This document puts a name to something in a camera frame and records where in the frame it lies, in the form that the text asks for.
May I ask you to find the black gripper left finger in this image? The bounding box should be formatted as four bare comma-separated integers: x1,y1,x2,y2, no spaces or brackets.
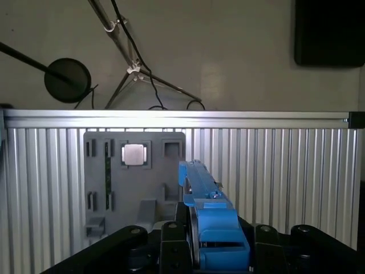
42,202,189,274

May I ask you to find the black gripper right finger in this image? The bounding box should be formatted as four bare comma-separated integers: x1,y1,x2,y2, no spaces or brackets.
238,216,365,274

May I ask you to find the hard disk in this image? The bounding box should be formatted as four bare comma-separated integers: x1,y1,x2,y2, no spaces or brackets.
178,159,252,272

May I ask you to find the grey plastic parts rack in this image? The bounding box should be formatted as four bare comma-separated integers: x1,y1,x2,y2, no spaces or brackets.
83,131,188,239

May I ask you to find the green RAM stick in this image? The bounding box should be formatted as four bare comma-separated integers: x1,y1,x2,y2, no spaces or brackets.
105,142,112,211

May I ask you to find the silver CPU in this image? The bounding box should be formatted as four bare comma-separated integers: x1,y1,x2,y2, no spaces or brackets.
121,144,148,166

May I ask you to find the black round-base stand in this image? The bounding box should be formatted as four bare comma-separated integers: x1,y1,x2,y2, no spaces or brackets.
0,41,93,103

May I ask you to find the silver tripod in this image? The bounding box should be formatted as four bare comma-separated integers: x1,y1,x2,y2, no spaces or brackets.
87,0,202,110

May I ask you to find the black rounded box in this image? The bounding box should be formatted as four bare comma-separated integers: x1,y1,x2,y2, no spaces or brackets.
294,0,365,68

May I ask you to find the aluminium table frame rail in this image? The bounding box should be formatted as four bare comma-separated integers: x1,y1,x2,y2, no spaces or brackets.
0,110,351,130

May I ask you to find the black rail end cap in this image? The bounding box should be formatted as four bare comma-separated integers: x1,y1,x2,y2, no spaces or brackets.
348,111,365,131

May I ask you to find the thin black cable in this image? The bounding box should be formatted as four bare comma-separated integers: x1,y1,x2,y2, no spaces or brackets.
109,0,206,111
74,83,99,110

